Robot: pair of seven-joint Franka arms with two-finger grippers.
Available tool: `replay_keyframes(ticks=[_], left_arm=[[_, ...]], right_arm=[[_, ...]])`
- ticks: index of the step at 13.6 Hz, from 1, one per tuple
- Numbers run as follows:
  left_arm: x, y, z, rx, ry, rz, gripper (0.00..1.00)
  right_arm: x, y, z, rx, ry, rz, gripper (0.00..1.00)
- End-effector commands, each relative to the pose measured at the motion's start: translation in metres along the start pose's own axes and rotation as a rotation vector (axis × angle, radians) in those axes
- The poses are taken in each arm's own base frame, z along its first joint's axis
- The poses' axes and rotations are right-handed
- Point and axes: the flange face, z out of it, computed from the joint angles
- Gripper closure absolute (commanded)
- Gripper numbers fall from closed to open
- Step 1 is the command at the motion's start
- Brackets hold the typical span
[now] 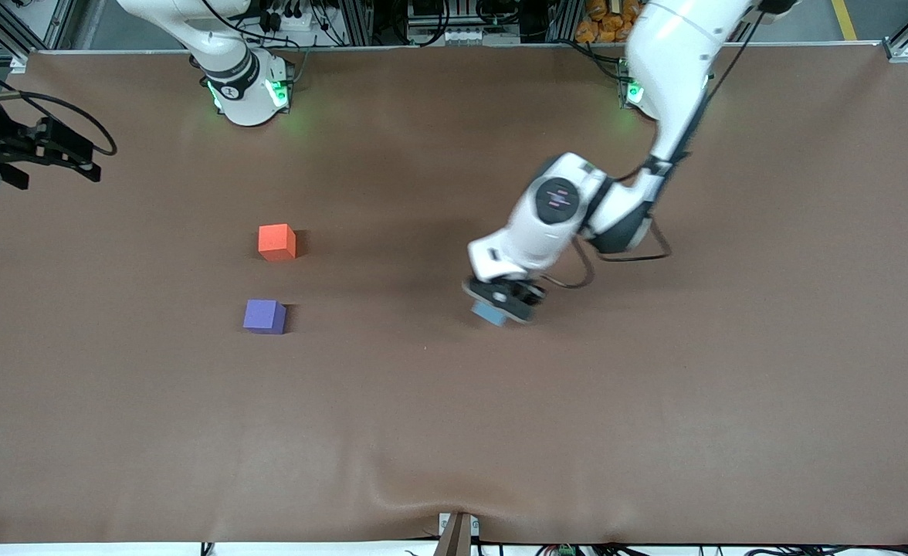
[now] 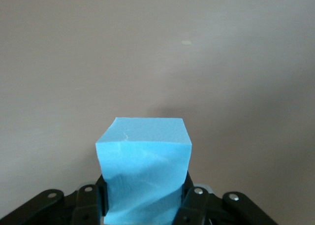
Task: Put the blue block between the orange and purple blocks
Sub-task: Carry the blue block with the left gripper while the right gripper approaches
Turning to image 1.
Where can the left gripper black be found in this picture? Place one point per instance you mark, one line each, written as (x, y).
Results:
(526, 293)

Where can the blue foam block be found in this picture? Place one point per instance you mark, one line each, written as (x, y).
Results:
(488, 313)

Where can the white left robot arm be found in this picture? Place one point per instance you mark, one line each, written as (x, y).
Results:
(554, 224)

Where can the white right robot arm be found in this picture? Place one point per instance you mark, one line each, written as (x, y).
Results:
(238, 85)

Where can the orange foam block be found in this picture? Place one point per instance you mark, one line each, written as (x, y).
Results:
(276, 241)

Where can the purple foam block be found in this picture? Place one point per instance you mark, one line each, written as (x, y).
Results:
(263, 316)

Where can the brown table cover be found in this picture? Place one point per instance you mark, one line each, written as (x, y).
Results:
(454, 417)

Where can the green terminal connector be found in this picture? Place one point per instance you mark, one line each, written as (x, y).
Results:
(566, 550)

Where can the small white connector box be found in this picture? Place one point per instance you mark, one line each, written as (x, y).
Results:
(465, 36)

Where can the white power strip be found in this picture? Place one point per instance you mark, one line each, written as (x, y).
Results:
(292, 22)

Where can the pile of orange bags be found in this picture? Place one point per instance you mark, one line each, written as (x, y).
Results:
(604, 19)

